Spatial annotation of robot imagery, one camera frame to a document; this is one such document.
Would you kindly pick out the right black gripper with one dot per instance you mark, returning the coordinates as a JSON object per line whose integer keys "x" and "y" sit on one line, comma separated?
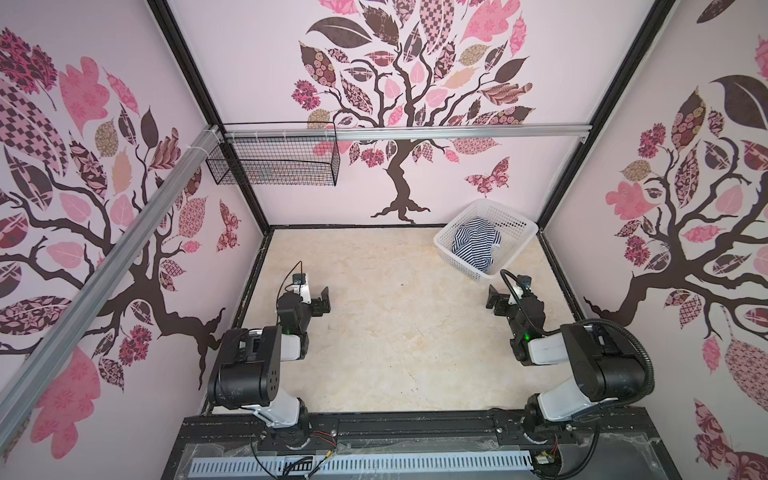
{"x": 498, "y": 300}

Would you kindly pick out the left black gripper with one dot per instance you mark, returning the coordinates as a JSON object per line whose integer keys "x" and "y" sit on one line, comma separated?
{"x": 320, "y": 303}

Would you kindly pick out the blue white striped tank top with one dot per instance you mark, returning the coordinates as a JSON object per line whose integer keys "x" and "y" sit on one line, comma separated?
{"x": 474, "y": 242}

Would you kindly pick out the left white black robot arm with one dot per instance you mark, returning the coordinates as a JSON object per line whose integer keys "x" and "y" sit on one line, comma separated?
{"x": 247, "y": 371}

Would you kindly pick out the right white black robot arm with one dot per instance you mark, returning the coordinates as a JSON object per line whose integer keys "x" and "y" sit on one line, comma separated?
{"x": 609, "y": 365}

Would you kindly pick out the white plastic laundry basket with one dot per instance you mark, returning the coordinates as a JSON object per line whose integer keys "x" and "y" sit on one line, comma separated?
{"x": 516, "y": 230}

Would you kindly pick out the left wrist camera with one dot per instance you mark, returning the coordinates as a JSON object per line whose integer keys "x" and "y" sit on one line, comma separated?
{"x": 301, "y": 285}

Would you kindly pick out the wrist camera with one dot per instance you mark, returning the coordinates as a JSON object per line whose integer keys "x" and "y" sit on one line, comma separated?
{"x": 301, "y": 285}
{"x": 524, "y": 285}

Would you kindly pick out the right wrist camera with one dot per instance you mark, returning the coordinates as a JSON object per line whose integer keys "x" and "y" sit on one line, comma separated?
{"x": 524, "y": 285}

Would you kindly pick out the black wire mesh basket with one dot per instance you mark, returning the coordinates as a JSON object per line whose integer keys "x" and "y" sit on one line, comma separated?
{"x": 290, "y": 153}

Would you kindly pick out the white slotted cable duct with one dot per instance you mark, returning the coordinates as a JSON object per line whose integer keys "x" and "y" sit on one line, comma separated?
{"x": 358, "y": 465}

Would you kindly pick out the back aluminium rail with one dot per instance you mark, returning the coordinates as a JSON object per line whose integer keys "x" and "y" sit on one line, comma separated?
{"x": 424, "y": 132}

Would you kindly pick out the aluminium rail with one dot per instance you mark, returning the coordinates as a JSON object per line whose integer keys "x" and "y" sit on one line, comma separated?
{"x": 424, "y": 132}
{"x": 20, "y": 395}

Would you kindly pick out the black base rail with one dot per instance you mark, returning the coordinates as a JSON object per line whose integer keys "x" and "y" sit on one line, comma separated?
{"x": 506, "y": 427}

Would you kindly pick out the left aluminium rail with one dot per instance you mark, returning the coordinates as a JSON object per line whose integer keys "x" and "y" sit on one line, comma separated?
{"x": 20, "y": 395}

